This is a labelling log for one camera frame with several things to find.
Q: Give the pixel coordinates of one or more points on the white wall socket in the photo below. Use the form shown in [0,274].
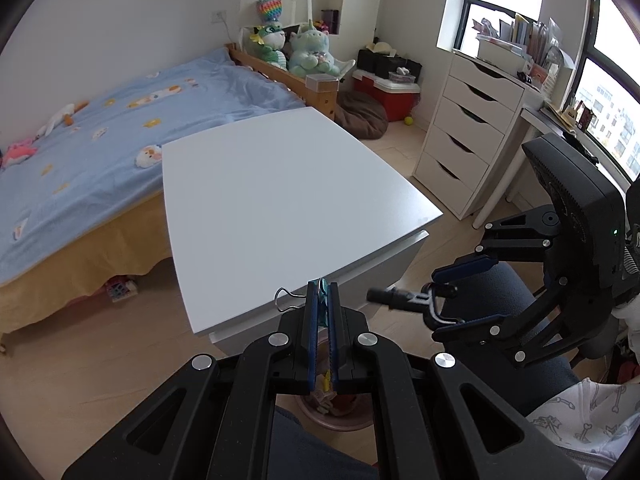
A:
[219,15]

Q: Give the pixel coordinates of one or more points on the black clip holder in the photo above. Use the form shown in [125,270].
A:
[390,296]

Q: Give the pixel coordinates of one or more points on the red cooler box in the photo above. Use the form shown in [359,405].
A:
[390,102]

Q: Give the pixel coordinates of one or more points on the brown floor cushion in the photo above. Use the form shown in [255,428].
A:
[362,117]

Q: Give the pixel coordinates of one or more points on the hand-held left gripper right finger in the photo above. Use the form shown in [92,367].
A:
[333,320]

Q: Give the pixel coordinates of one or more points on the person's left leg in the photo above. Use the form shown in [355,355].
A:
[310,455]

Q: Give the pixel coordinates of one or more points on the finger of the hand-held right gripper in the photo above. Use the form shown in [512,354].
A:
[470,331]
[465,267]

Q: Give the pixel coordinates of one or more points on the green dragon plush toy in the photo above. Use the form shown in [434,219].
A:
[270,45]

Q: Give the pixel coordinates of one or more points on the clear plastic box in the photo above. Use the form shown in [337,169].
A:
[322,82]

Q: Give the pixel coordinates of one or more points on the white low table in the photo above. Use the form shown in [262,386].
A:
[280,200]

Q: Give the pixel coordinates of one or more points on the pink plush toy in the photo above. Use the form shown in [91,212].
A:
[20,152]

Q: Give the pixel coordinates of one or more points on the white goose plush toy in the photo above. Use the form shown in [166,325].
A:
[57,120]

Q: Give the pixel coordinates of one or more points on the white desk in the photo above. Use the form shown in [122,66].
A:
[517,160]

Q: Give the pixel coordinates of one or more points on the white drawer cabinet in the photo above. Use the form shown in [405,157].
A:
[465,135]

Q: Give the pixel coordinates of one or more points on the person's white printed top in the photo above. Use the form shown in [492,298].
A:
[575,420]

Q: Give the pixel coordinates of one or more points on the black bags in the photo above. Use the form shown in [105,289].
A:
[385,65]

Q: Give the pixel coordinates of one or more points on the blue binder clip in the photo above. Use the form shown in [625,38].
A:
[323,286]

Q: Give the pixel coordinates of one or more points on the light green dinosaur plush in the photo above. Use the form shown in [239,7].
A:
[310,52]

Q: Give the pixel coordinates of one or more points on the bed with blue blanket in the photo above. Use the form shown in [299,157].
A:
[100,160]

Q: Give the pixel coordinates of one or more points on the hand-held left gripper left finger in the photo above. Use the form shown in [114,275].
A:
[312,320]

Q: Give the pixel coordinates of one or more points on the wooden bed frame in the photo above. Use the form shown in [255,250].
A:
[280,72]

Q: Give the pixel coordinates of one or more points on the row of books and papers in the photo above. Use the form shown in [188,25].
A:
[520,30]

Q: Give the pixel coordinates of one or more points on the yellow bed skirt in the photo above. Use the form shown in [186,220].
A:
[75,280]

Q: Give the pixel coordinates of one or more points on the pink trash bin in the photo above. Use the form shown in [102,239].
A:
[350,417]

